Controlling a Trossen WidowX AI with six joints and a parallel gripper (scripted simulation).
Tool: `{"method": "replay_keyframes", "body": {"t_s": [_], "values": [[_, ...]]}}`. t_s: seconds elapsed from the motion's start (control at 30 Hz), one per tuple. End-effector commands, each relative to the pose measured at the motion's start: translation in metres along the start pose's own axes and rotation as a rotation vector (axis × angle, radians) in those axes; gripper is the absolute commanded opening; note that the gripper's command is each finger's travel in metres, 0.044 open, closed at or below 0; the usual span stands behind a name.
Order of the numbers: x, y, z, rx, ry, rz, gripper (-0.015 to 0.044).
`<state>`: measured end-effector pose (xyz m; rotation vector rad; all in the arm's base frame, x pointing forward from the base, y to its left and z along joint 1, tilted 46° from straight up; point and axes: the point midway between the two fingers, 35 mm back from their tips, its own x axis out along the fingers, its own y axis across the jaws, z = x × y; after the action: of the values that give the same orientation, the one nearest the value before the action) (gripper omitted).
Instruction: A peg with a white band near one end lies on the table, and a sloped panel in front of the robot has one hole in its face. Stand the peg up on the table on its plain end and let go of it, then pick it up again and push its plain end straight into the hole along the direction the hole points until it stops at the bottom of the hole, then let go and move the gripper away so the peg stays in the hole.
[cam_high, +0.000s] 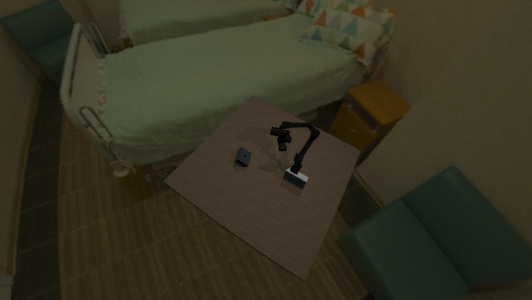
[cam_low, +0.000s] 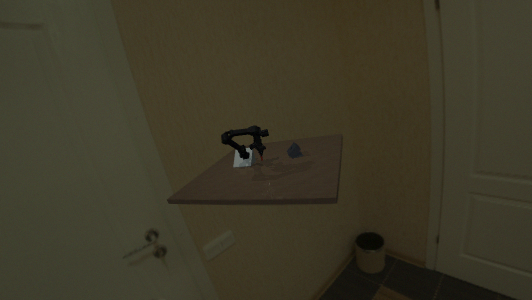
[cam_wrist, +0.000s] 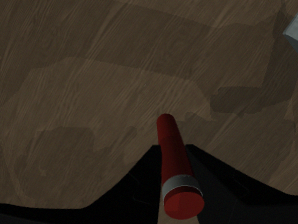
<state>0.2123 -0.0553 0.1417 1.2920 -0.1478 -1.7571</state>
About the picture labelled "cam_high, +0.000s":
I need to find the dark grey panel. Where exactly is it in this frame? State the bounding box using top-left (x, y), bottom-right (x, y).
top-left (234, 147), bottom-right (252, 167)

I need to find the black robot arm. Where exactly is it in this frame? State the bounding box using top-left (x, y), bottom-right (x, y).
top-left (270, 121), bottom-right (320, 175)

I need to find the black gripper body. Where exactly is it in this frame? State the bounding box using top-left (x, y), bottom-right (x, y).
top-left (278, 137), bottom-right (287, 151)

